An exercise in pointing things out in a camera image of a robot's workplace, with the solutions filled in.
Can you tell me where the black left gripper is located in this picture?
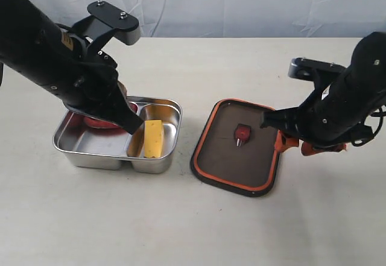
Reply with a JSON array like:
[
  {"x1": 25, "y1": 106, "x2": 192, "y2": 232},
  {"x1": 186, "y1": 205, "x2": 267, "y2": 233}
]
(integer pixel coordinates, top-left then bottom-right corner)
[{"x1": 42, "y1": 36, "x2": 142, "y2": 135}]

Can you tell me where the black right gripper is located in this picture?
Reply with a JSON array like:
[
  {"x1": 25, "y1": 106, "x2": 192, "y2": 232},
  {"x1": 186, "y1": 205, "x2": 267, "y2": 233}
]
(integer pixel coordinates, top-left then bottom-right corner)
[{"x1": 260, "y1": 97, "x2": 374, "y2": 156}]

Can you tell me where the red toy sausage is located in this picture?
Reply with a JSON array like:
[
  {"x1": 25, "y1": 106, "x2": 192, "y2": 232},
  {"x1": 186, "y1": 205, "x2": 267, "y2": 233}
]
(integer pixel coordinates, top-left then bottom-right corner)
[{"x1": 83, "y1": 116, "x2": 119, "y2": 129}]

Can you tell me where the yellow toy cheese wedge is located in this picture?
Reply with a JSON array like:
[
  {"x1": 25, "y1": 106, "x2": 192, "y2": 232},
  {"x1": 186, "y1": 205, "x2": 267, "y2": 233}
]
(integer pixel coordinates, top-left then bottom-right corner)
[{"x1": 144, "y1": 119, "x2": 164, "y2": 159}]

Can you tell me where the dark transparent lunch box lid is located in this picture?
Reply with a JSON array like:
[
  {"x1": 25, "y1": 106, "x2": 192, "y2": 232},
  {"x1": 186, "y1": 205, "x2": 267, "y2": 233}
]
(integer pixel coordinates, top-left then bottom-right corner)
[{"x1": 190, "y1": 98, "x2": 280, "y2": 197}]

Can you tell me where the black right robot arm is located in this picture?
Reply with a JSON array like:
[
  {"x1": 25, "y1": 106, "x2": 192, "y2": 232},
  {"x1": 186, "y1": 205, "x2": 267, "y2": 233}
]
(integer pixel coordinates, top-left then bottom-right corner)
[{"x1": 261, "y1": 32, "x2": 385, "y2": 156}]

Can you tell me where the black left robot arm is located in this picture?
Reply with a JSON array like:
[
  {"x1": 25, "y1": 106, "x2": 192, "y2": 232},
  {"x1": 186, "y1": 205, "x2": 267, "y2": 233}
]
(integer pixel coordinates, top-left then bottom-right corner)
[{"x1": 1, "y1": 0, "x2": 143, "y2": 134}]

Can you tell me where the stainless steel lunch box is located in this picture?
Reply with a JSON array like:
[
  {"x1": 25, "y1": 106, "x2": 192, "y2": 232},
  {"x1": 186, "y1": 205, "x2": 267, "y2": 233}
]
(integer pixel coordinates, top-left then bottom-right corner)
[{"x1": 52, "y1": 96, "x2": 182, "y2": 174}]

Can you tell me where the blue wrinkled backdrop cloth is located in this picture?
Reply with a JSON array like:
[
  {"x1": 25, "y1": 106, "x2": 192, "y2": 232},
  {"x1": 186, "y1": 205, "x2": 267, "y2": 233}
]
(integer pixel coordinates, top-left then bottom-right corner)
[{"x1": 30, "y1": 0, "x2": 385, "y2": 37}]

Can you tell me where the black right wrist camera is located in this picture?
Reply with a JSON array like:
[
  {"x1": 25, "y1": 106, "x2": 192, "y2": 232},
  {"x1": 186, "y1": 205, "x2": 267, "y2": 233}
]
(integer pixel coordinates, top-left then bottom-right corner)
[{"x1": 288, "y1": 57, "x2": 346, "y2": 81}]

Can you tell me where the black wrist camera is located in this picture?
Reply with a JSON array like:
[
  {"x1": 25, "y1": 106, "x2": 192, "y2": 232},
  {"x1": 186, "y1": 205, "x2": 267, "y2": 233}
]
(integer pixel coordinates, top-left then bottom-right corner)
[
  {"x1": 288, "y1": 57, "x2": 346, "y2": 81},
  {"x1": 72, "y1": 0, "x2": 141, "y2": 51}
]

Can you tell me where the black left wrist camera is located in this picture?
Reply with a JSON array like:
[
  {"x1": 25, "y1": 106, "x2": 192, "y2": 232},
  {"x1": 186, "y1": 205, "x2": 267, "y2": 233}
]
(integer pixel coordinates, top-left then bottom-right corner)
[{"x1": 72, "y1": 0, "x2": 141, "y2": 51}]

